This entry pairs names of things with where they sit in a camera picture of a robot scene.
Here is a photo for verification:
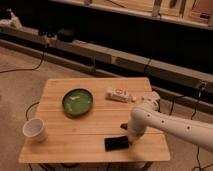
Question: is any black eraser block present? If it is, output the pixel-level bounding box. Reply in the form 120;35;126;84
104;136;129;151

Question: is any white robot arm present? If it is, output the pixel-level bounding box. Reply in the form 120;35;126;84
127;91;213;153

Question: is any white tube with cap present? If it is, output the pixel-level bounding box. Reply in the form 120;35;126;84
106;87;137;103

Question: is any green round plate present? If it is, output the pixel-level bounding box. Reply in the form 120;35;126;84
62;88;93;117

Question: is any wooden table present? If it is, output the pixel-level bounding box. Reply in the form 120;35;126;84
19;78;170;163

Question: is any brown oblong food item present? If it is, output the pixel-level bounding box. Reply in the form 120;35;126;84
120;123;128;130

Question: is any black device on ledge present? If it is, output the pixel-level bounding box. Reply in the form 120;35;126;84
57;28;75;42

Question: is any white paper cup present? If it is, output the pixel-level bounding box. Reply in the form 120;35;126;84
22;118;47;142

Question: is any white object on ledge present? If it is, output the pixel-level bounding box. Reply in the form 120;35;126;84
0;9;22;29

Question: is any black cable on floor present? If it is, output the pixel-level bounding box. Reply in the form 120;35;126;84
0;46;46;75

